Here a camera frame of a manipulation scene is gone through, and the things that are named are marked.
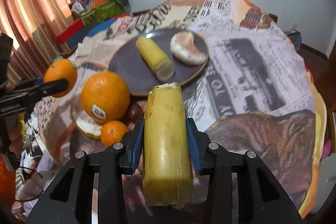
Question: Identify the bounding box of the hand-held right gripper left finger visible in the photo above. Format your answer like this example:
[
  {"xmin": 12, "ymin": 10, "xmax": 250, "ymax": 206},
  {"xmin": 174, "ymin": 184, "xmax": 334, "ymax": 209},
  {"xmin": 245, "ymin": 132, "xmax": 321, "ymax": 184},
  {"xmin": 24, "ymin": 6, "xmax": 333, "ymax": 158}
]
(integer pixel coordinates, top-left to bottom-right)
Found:
[{"xmin": 26, "ymin": 118, "xmax": 146, "ymax": 224}]

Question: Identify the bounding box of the yellow melon slice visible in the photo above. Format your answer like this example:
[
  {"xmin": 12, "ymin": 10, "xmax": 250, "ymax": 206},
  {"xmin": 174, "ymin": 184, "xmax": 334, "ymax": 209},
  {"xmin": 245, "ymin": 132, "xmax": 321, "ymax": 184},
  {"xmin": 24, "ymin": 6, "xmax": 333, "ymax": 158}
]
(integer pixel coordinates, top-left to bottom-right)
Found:
[{"xmin": 71, "ymin": 98, "xmax": 103, "ymax": 141}]

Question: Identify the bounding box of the black cable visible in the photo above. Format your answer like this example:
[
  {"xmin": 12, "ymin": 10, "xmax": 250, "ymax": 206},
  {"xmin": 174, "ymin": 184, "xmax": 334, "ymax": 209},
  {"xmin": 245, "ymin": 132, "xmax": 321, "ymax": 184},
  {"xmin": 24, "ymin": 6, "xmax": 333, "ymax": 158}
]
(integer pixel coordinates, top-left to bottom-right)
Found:
[{"xmin": 14, "ymin": 166, "xmax": 44, "ymax": 202}]

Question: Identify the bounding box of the dark bag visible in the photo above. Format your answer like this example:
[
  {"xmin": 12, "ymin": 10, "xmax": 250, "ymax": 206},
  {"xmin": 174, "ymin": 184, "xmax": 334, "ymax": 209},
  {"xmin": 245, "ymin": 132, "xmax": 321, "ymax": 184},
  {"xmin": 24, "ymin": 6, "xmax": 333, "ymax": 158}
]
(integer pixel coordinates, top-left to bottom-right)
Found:
[{"xmin": 284, "ymin": 29, "xmax": 302, "ymax": 52}]

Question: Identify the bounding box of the orange cloth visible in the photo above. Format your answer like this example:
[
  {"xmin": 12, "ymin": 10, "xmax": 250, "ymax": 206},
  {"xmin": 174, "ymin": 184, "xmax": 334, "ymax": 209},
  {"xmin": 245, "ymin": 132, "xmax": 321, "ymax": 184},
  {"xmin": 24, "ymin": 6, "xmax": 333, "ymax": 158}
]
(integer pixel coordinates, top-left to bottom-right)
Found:
[{"xmin": 0, "ymin": 153, "xmax": 17, "ymax": 210}]

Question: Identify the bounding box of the long yellow sugarcane piece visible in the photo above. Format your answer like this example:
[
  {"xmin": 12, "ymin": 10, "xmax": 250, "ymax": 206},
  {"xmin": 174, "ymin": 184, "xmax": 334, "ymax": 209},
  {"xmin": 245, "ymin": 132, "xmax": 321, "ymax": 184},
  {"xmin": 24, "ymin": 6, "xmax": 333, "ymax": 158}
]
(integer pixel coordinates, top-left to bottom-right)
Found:
[{"xmin": 142, "ymin": 82, "xmax": 193, "ymax": 209}]

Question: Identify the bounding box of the printed blanket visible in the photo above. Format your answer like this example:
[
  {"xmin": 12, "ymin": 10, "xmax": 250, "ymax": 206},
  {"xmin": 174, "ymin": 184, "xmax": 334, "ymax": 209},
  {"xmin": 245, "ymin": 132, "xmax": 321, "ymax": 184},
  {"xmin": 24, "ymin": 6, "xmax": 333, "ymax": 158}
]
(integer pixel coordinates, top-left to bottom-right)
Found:
[{"xmin": 34, "ymin": 0, "xmax": 328, "ymax": 217}]

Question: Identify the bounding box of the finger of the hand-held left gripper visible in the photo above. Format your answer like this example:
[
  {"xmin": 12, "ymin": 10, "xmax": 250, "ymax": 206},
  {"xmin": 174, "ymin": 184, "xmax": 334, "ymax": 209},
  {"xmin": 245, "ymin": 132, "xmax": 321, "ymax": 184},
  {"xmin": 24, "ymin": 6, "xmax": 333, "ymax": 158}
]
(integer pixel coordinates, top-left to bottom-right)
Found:
[{"xmin": 10, "ymin": 77, "xmax": 69, "ymax": 99}]

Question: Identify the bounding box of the wooden bed frame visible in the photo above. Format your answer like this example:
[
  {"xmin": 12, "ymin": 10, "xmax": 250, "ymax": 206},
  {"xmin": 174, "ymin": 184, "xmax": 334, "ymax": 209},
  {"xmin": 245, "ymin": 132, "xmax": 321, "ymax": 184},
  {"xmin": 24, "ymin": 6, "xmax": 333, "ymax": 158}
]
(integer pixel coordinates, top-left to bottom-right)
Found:
[{"xmin": 298, "ymin": 42, "xmax": 336, "ymax": 140}]

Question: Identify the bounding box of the red box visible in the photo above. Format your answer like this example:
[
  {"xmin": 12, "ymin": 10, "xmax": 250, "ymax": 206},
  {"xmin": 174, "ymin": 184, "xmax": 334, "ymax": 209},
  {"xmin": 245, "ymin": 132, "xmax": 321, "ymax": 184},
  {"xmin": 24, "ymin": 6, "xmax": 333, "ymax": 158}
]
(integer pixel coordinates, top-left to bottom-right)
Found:
[{"xmin": 56, "ymin": 19, "xmax": 88, "ymax": 43}]

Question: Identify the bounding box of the short yellow sugarcane piece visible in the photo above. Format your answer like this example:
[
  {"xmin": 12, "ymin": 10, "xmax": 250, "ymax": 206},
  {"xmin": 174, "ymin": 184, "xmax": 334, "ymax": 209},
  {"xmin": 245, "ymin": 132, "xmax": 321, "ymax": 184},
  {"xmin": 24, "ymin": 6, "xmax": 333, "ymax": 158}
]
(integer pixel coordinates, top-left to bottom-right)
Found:
[{"xmin": 135, "ymin": 36, "xmax": 175, "ymax": 82}]

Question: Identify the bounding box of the green patterned box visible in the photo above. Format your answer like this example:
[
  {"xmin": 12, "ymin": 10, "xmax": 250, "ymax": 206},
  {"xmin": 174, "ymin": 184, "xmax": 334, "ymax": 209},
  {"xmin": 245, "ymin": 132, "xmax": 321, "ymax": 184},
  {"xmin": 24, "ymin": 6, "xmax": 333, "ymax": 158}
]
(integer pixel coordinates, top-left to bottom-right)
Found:
[{"xmin": 81, "ymin": 0, "xmax": 125, "ymax": 28}]

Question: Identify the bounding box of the large orange with sticker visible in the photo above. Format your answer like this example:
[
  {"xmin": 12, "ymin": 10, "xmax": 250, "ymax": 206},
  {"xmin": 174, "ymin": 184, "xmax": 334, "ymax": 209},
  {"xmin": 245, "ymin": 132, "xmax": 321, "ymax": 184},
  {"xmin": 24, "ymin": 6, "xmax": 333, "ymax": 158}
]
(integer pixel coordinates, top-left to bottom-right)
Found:
[{"xmin": 80, "ymin": 71, "xmax": 131, "ymax": 124}]

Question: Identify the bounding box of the plain orange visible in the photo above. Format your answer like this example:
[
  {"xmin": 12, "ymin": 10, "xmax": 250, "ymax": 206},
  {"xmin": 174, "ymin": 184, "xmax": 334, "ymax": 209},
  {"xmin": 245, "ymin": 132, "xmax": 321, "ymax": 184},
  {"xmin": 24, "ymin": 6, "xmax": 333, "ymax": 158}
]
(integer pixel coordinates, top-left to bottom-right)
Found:
[{"xmin": 43, "ymin": 59, "xmax": 78, "ymax": 98}]

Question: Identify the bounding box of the pink curtain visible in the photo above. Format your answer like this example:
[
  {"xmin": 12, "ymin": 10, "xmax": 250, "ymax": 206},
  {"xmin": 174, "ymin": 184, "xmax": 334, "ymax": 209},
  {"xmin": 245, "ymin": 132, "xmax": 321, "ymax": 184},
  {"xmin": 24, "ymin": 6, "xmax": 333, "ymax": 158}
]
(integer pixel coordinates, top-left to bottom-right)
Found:
[{"xmin": 0, "ymin": 0, "xmax": 80, "ymax": 88}]

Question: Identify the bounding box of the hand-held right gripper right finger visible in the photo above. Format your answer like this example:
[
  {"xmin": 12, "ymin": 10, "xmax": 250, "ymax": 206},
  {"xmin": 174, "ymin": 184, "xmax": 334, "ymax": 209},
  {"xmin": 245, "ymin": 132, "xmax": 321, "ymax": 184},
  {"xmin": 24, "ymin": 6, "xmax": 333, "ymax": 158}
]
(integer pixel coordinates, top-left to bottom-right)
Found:
[{"xmin": 185, "ymin": 118, "xmax": 305, "ymax": 224}]

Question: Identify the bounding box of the dark purple plum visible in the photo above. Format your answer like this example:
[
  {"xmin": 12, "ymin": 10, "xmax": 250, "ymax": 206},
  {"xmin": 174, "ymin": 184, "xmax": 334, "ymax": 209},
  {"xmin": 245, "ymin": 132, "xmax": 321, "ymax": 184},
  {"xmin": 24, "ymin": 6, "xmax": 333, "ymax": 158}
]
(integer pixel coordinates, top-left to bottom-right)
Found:
[{"xmin": 123, "ymin": 103, "xmax": 143, "ymax": 125}]

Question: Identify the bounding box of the white curved coconut piece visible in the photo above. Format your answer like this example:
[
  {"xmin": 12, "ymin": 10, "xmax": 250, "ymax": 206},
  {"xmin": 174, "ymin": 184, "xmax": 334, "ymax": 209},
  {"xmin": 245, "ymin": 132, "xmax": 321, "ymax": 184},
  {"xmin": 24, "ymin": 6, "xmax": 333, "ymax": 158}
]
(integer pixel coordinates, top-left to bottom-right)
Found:
[{"xmin": 170, "ymin": 31, "xmax": 209, "ymax": 65}]

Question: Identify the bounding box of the dark purple plate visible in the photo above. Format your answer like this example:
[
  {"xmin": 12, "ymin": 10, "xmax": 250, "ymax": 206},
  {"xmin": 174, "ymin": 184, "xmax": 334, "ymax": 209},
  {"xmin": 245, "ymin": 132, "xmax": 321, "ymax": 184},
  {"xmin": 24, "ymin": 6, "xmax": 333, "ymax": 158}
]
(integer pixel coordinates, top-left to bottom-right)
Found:
[{"xmin": 108, "ymin": 28, "xmax": 210, "ymax": 97}]

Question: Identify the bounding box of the small tangerine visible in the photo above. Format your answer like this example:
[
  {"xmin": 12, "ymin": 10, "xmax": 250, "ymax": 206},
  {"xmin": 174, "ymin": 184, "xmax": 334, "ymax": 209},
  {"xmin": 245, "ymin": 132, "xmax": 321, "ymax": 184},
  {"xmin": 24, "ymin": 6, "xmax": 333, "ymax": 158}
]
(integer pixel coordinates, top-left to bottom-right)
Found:
[{"xmin": 101, "ymin": 120, "xmax": 129, "ymax": 147}]

